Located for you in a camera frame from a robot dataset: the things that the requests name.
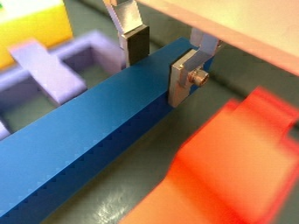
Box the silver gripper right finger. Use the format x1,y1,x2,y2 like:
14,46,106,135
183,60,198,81
169,28,221,108

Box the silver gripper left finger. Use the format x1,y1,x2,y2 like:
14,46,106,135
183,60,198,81
103,0,150,67

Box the blue bar block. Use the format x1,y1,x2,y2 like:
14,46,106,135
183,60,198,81
0,38,193,224

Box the yellow slotted board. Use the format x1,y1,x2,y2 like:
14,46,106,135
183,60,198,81
0,0,73,69

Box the purple comb-shaped block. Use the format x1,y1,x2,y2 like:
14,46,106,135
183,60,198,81
0,31,125,140

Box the red comb-shaped block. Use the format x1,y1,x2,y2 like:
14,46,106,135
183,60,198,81
119,87,299,224

